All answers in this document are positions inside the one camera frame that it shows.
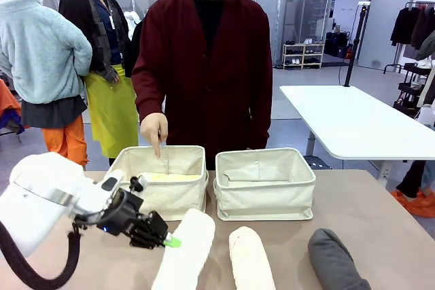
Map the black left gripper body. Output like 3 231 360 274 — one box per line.
97 189 150 236

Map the white towel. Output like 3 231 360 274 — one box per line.
151 208 217 290

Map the pale pink towel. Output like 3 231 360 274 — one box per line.
228 225 277 290

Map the grey towel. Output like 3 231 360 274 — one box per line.
307 228 373 290

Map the person's right forearm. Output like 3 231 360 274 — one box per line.
130 62 167 124

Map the person's left forearm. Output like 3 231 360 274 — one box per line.
249 65 275 150

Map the person's right hand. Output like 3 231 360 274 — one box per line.
140 112 169 160

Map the cream fabric storage basket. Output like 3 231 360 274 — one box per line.
213 147 317 222
103 145 209 222

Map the folded cream yellow towel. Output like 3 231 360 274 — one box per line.
141 172 202 183

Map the mannequin with yellow apron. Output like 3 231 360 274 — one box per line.
58 0 140 167

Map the person in maroon cardigan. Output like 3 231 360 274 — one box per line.
130 0 275 170

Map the orange and blue garment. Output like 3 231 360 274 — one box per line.
0 77 27 137

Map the mannequin in light blue fleece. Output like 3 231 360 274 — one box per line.
0 0 93 170

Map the wooden shoe rack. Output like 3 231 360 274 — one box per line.
281 41 326 70

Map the white table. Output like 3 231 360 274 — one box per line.
279 85 435 189

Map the black bag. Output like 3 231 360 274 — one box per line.
324 31 354 59

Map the dark trouser leg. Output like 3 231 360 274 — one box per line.
396 160 428 199

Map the orange shoe cover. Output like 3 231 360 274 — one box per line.
390 189 435 218

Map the black trolley cart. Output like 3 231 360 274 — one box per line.
393 62 432 117

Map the clothes rack with dark garments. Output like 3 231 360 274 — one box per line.
389 0 435 63

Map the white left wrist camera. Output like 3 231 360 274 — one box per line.
128 173 150 193

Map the black left arm cable sleeve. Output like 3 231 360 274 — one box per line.
0 215 84 290

